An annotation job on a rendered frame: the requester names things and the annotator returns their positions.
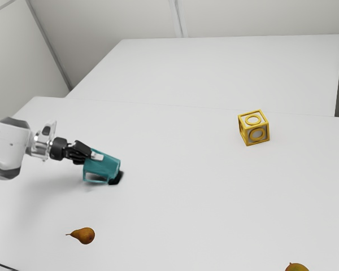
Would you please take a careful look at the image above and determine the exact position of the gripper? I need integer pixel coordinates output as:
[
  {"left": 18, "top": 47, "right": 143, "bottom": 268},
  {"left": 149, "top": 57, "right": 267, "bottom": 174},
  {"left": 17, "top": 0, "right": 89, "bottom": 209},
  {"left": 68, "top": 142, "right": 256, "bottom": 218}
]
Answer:
[{"left": 50, "top": 137, "right": 105, "bottom": 162}]

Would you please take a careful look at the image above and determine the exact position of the teal faceted mug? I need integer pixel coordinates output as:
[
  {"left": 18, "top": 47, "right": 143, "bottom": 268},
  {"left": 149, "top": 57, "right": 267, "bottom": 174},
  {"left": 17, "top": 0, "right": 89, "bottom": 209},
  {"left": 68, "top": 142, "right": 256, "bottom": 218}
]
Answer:
[{"left": 82, "top": 147, "right": 121, "bottom": 186}]

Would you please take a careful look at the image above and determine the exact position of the brown pear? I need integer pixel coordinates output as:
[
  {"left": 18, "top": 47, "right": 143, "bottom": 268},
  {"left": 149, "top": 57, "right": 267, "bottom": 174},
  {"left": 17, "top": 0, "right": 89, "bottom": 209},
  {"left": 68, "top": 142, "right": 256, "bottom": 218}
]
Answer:
[{"left": 65, "top": 227, "right": 96, "bottom": 246}]

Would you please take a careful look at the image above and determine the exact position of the orange green fruit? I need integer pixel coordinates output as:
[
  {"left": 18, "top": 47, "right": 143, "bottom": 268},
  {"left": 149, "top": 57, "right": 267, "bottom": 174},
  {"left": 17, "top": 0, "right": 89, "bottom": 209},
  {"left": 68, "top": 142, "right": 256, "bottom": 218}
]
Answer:
[{"left": 285, "top": 262, "right": 310, "bottom": 271}]

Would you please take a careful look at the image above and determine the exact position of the yellow frame cube with rings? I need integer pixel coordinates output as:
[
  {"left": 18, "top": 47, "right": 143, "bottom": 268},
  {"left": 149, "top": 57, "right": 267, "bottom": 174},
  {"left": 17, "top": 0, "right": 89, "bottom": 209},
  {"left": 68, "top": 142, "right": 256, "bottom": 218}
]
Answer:
[{"left": 237, "top": 108, "right": 271, "bottom": 147}]

